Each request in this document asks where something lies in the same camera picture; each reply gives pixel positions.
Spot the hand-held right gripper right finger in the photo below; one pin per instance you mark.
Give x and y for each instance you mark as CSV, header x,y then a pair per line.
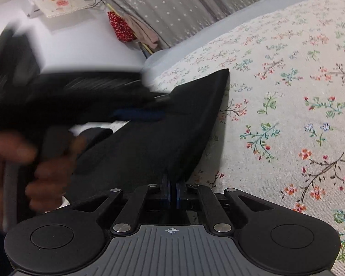
x,y
178,193

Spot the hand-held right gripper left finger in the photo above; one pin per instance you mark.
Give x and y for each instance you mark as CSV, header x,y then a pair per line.
x,y
168,192

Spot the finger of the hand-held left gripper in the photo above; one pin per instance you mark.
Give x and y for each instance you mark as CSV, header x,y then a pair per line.
x,y
141,115

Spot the black pants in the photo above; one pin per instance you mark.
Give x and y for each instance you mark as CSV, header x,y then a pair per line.
x,y
161,143

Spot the person's left hand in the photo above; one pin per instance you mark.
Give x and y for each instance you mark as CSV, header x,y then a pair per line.
x,y
51,175

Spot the yellow pole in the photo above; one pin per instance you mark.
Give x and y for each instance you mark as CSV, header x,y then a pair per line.
x,y
145,49

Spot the pale pink garment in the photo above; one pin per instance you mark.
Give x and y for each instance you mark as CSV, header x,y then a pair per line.
x,y
145,33

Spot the red floral garment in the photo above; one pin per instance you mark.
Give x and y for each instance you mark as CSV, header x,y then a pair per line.
x,y
121,27

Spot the floral air conditioner cover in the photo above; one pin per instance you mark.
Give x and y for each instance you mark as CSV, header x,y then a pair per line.
x,y
63,4

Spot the grey dotted curtain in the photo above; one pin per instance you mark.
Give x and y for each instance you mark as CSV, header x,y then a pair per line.
x,y
175,5

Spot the floral printed blanket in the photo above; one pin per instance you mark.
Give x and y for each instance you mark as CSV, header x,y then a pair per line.
x,y
276,92

